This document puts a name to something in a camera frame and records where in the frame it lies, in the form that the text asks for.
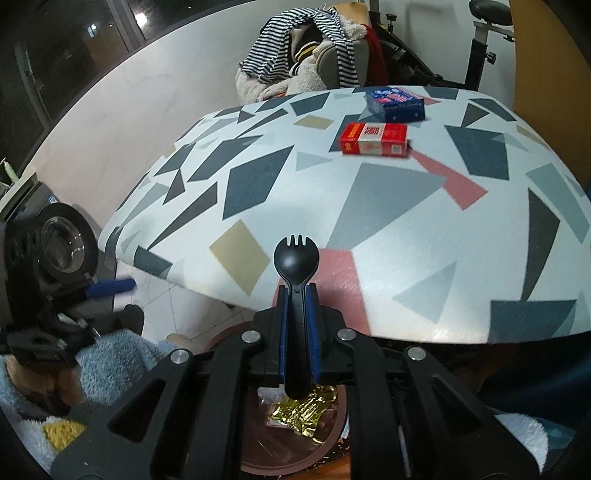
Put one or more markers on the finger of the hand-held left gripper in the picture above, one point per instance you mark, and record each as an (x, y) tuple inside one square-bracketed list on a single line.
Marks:
[(111, 287)]

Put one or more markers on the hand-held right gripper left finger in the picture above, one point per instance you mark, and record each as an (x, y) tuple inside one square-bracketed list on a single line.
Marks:
[(282, 332)]

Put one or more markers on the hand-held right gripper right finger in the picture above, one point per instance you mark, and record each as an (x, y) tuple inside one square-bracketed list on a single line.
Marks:
[(315, 332)]

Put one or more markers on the black plastic spork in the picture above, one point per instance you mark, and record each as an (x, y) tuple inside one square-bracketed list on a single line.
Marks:
[(293, 263)]

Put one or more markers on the gold foil wrapper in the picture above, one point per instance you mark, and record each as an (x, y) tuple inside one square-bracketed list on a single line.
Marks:
[(300, 415)]

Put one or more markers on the brown round trash bin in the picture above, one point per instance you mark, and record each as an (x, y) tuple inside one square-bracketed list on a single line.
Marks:
[(277, 450)]

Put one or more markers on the person's left hand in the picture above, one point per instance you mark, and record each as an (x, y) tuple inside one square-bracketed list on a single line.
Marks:
[(55, 387)]

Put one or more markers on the white bottle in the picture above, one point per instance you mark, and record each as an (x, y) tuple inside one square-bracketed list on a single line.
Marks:
[(9, 170)]

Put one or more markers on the red cardboard box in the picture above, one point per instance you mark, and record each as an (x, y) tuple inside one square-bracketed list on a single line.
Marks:
[(374, 138)]

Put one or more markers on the blue cardboard box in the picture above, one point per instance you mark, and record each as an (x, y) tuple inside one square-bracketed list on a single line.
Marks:
[(395, 104)]

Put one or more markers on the dark glass window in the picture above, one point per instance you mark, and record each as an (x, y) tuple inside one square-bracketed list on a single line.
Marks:
[(69, 41)]

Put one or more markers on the beige fleece jacket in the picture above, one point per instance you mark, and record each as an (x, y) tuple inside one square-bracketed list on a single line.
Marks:
[(304, 78)]

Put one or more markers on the chair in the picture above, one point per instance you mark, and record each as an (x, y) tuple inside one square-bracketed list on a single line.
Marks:
[(332, 64)]

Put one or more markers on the red cloth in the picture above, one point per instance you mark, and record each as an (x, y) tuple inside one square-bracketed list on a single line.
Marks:
[(376, 60)]

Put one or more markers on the black white striped garment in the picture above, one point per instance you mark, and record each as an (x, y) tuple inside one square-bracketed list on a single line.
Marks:
[(272, 50)]

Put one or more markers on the black exercise bike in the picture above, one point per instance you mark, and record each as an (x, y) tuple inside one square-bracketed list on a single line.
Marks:
[(478, 50)]

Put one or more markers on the brown wooden board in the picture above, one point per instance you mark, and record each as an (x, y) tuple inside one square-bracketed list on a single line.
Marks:
[(545, 69)]

